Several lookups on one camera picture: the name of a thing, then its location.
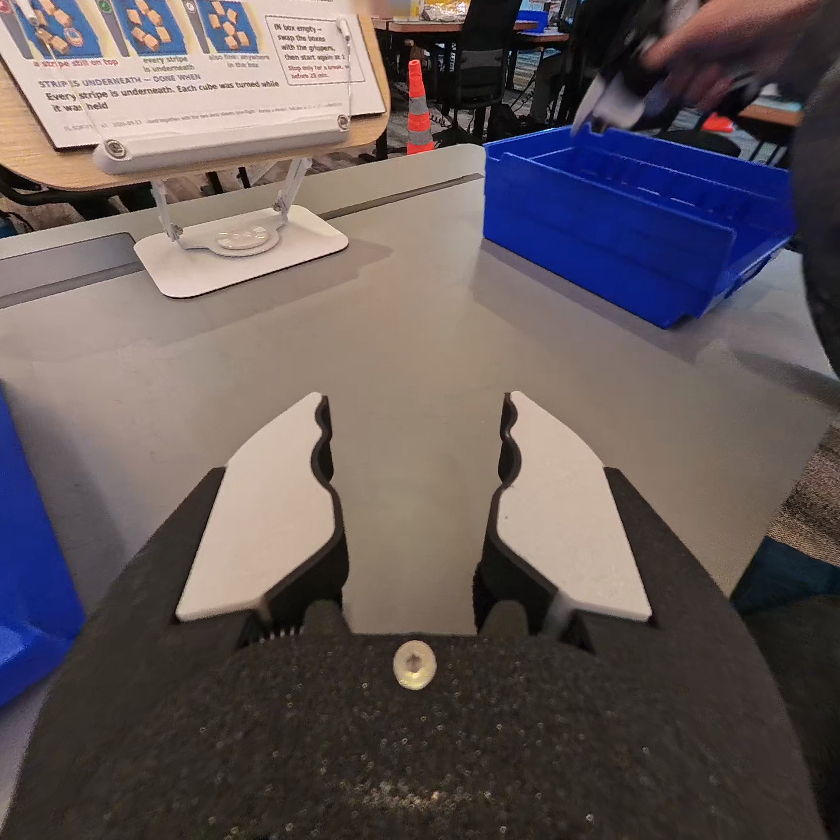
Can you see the printed instruction sheet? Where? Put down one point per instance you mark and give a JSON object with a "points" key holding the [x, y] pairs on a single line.
{"points": [[197, 98]]}

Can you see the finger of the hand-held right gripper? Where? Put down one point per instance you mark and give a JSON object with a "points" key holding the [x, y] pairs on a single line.
{"points": [[627, 108], [594, 105]]}

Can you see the orange traffic cone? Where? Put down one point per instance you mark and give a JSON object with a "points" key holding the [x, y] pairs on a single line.
{"points": [[420, 111]]}

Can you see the blue plastic bin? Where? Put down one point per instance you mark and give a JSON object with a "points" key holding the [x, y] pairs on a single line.
{"points": [[33, 590], [590, 262]]}

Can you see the person's legs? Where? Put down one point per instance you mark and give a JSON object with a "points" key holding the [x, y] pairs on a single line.
{"points": [[787, 577]]}

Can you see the person's right forearm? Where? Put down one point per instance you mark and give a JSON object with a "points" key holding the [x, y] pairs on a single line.
{"points": [[820, 229]]}

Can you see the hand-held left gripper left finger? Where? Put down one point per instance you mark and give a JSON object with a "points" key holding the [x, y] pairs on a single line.
{"points": [[262, 525]]}

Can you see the black office chair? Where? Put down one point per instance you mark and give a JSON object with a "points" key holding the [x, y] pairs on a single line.
{"points": [[489, 59]]}

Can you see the person's right hand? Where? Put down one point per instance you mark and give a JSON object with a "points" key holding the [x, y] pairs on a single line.
{"points": [[722, 39]]}

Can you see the wood and white document stand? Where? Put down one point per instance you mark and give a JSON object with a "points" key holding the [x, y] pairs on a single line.
{"points": [[249, 262]]}

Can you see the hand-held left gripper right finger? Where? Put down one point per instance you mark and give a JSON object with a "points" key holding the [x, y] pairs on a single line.
{"points": [[571, 531]]}

